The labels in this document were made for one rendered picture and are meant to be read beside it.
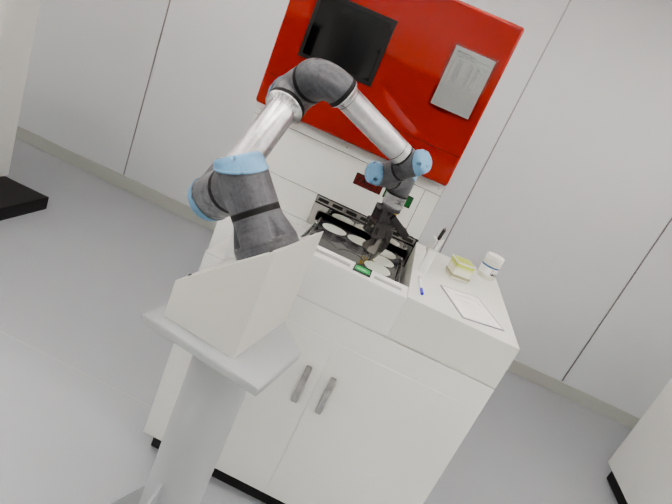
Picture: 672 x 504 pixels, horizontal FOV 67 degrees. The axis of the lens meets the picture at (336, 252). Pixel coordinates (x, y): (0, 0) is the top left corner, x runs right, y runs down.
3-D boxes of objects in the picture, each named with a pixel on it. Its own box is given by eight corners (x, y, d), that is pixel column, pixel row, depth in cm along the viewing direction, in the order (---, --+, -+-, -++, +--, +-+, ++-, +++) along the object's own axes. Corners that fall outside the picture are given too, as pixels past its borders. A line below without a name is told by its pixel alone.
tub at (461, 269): (443, 269, 185) (452, 253, 183) (461, 275, 186) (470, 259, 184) (449, 278, 178) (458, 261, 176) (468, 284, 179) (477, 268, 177)
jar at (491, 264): (475, 270, 202) (487, 249, 199) (492, 277, 201) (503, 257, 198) (476, 275, 195) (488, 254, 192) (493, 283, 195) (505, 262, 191)
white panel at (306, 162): (229, 190, 216) (260, 100, 203) (402, 271, 211) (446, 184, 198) (227, 191, 214) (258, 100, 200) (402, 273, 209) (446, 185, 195)
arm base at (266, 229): (287, 246, 107) (273, 201, 106) (225, 264, 111) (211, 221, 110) (306, 237, 122) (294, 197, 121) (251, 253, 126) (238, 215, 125)
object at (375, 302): (233, 250, 162) (248, 212, 158) (389, 324, 159) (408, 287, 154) (222, 259, 154) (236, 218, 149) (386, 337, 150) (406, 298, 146)
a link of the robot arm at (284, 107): (199, 189, 114) (307, 51, 141) (173, 202, 125) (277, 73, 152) (238, 223, 119) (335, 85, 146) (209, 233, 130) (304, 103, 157)
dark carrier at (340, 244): (322, 220, 205) (323, 218, 205) (399, 255, 203) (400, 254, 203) (301, 241, 173) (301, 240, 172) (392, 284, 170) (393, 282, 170)
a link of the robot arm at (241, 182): (246, 210, 107) (226, 148, 106) (217, 221, 117) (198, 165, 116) (289, 198, 115) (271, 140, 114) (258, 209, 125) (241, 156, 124)
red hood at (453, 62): (303, 102, 267) (347, -16, 247) (444, 165, 262) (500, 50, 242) (254, 100, 196) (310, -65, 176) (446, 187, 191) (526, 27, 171)
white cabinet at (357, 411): (210, 364, 240) (268, 211, 213) (395, 455, 234) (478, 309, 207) (133, 451, 179) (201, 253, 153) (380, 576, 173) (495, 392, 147)
